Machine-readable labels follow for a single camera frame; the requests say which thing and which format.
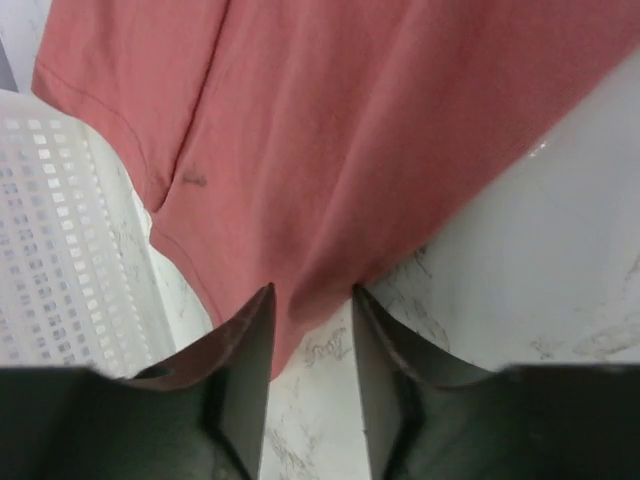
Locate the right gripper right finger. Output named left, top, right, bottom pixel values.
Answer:
left=352, top=286, right=639, bottom=479

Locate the pink t shirt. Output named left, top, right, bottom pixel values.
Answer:
left=32, top=1, right=639, bottom=374

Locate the white plastic basket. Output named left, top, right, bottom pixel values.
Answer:
left=1, top=91, right=175, bottom=377

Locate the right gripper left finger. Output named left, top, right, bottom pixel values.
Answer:
left=1, top=285, right=276, bottom=479

